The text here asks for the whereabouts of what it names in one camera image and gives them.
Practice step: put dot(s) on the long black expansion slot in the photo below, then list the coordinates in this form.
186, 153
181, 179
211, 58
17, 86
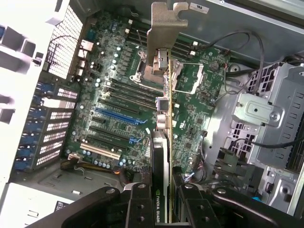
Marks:
118, 106
109, 133
105, 142

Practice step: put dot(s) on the green motherboard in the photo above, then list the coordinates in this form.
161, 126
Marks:
194, 114

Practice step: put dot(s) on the CPU socket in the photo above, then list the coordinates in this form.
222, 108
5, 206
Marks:
140, 64

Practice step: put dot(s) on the blue expansion slot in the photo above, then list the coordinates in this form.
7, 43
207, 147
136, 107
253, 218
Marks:
116, 116

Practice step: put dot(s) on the coin battery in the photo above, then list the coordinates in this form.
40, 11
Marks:
214, 64

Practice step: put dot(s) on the white expansion slot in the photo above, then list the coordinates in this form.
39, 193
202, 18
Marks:
99, 151

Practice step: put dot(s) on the silver socket cover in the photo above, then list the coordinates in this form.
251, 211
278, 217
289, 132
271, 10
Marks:
175, 71

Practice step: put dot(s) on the grey parts rack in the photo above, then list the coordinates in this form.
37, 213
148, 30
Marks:
14, 35

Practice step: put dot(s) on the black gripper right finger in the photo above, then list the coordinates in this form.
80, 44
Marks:
194, 209

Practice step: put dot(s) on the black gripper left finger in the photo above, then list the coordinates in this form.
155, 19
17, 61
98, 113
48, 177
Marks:
140, 206

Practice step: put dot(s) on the black PC case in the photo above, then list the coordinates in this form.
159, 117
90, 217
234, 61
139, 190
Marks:
237, 21

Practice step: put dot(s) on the silver chipset heatsink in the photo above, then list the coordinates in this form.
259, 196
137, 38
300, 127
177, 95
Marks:
148, 149

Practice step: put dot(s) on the grey power supply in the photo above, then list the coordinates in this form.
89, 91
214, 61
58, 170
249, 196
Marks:
71, 180

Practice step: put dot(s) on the silver disk bay cage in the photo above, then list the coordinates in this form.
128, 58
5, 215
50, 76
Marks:
261, 111

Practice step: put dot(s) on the thin metal locking lever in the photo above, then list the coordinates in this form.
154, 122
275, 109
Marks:
147, 84

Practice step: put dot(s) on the short black expansion slot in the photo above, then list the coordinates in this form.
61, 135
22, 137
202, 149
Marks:
97, 120

